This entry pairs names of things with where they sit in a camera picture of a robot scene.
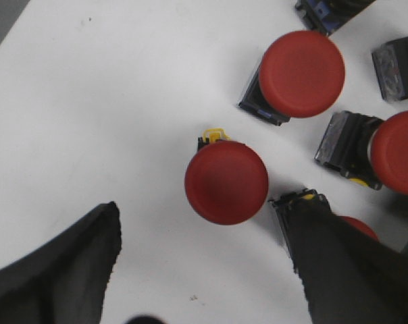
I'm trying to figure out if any red mushroom push button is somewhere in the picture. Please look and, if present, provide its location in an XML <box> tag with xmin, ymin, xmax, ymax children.
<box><xmin>184</xmin><ymin>128</ymin><xmax>269</xmax><ymax>225</ymax></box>
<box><xmin>315</xmin><ymin>111</ymin><xmax>408</xmax><ymax>195</ymax></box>
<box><xmin>268</xmin><ymin>188</ymin><xmax>379</xmax><ymax>258</ymax></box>
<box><xmin>238</xmin><ymin>30</ymin><xmax>345</xmax><ymax>126</ymax></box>

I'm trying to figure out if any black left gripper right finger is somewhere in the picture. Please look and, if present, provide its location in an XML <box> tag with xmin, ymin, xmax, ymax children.
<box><xmin>288</xmin><ymin>201</ymin><xmax>408</xmax><ymax>323</ymax></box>

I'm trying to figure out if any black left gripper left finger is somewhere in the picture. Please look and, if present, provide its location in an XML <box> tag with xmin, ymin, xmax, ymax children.
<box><xmin>0</xmin><ymin>202</ymin><xmax>122</xmax><ymax>323</ymax></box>

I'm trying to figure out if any black blue push button base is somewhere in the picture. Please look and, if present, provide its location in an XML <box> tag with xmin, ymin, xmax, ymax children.
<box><xmin>294</xmin><ymin>0</ymin><xmax>374</xmax><ymax>36</ymax></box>

